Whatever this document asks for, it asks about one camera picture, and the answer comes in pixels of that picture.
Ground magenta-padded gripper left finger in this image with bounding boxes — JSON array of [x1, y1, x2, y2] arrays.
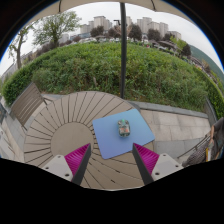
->
[[41, 143, 93, 186]]

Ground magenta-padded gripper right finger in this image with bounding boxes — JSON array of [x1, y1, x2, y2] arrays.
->
[[131, 142, 185, 186]]

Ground transparent green computer mouse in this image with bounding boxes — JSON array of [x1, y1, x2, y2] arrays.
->
[[117, 119, 132, 138]]

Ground blue mouse pad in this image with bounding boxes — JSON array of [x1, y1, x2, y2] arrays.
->
[[92, 108, 156, 161]]

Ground person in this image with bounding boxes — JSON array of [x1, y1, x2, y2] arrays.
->
[[204, 116, 224, 162]]

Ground slatted wooden chair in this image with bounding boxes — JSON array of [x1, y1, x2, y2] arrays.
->
[[9, 82, 55, 131]]

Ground green hedge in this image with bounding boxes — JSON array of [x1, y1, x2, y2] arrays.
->
[[1, 40, 224, 118]]

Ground dark parasol pole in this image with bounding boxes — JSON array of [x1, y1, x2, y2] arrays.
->
[[118, 2, 129, 100]]

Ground thin leaning tree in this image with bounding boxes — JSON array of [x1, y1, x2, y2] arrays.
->
[[8, 23, 35, 70]]

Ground bushy round tree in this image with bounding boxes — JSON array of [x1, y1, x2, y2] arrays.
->
[[32, 11, 83, 47]]

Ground distant high-rise buildings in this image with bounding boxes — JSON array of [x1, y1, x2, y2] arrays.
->
[[79, 14, 183, 43]]

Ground beige parasol canopy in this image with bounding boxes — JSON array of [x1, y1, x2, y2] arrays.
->
[[29, 0, 195, 25]]

